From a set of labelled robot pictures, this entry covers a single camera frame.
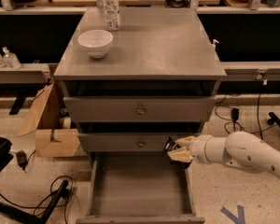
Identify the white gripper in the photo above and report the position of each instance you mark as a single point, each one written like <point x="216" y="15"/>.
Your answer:
<point x="197" y="149"/>

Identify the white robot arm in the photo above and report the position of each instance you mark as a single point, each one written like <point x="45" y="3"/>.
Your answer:
<point x="239" y="151"/>

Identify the grey wooden drawer cabinet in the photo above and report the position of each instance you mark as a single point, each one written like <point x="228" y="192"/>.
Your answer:
<point x="157" y="52"/>

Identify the grey open bottom drawer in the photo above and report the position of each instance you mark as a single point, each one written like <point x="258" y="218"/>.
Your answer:
<point x="139" y="188"/>

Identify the grey middle drawer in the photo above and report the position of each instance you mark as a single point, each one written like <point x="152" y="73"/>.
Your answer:
<point x="126" y="142"/>

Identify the grey top drawer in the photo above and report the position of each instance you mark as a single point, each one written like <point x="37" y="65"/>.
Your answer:
<point x="136" y="109"/>

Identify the black power adapter right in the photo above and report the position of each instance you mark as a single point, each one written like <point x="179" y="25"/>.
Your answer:
<point x="234" y="114"/>

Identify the black power adapter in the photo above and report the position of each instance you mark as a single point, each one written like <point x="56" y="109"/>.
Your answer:
<point x="234" y="114"/>
<point x="21" y="159"/>

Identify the black chair leg right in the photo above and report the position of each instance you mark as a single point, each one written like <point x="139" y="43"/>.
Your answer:
<point x="273" y="119"/>

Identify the small white pump bottle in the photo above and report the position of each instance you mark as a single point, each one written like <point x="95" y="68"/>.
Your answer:
<point x="214" y="44"/>

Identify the white ceramic bowl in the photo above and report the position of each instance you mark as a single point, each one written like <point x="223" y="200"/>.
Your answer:
<point x="97" y="43"/>

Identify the open cardboard box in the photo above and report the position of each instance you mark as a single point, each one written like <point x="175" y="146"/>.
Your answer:
<point x="42" y="119"/>

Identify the black power adapter left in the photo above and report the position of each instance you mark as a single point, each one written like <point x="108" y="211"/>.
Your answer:
<point x="21" y="159"/>

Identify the clear plastic water bottle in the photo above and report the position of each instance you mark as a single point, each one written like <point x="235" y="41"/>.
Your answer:
<point x="112" y="18"/>

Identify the black stand base left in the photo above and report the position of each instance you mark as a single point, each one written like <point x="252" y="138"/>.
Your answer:
<point x="47" y="205"/>

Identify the clear sanitizer bottle right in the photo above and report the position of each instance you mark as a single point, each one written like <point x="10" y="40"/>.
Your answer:
<point x="11" y="59"/>

